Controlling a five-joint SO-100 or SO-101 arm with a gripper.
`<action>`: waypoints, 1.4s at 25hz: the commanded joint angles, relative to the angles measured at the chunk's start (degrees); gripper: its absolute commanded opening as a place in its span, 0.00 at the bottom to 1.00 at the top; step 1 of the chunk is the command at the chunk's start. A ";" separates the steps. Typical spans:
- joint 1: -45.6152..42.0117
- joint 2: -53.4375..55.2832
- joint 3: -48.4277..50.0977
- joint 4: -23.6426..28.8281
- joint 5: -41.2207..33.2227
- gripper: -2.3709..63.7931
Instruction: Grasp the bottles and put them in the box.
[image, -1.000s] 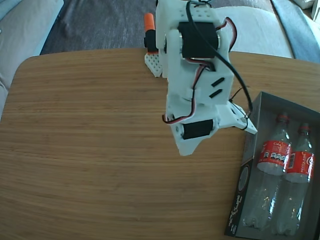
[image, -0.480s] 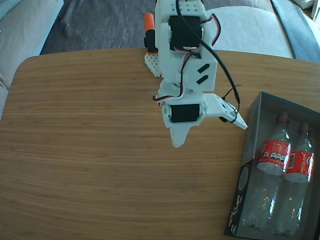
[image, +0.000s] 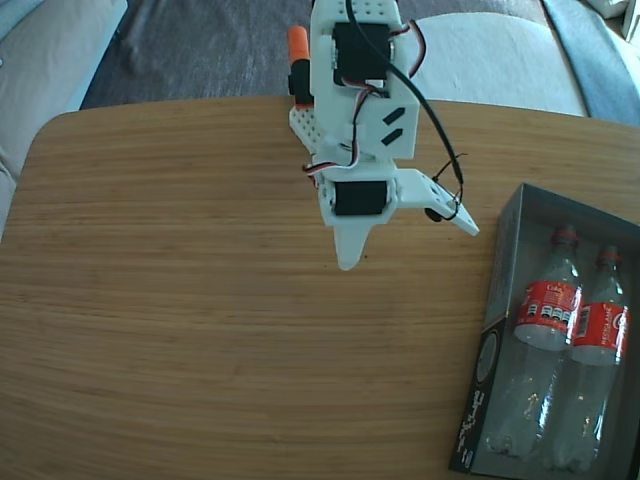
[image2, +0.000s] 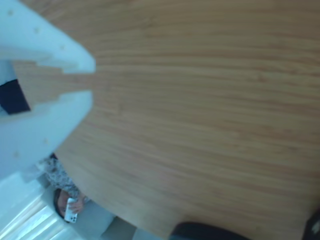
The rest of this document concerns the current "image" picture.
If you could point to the orange and black clamp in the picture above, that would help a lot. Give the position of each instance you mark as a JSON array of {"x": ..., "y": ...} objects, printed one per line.
[{"x": 299, "y": 45}]

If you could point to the grey-blue blanket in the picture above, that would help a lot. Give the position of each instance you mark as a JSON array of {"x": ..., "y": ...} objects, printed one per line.
[{"x": 600, "y": 75}]

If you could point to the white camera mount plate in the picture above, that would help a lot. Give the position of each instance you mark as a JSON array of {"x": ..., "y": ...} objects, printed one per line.
[{"x": 420, "y": 187}]

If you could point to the grey cardboard box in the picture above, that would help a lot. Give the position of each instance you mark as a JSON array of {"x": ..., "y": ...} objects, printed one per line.
[{"x": 625, "y": 235}]

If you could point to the clear bottle red label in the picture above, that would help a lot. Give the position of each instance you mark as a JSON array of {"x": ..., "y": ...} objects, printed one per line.
[
  {"x": 602, "y": 325},
  {"x": 547, "y": 305}
]

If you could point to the white cushion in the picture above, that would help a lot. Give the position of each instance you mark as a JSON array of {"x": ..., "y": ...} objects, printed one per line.
[{"x": 500, "y": 60}]

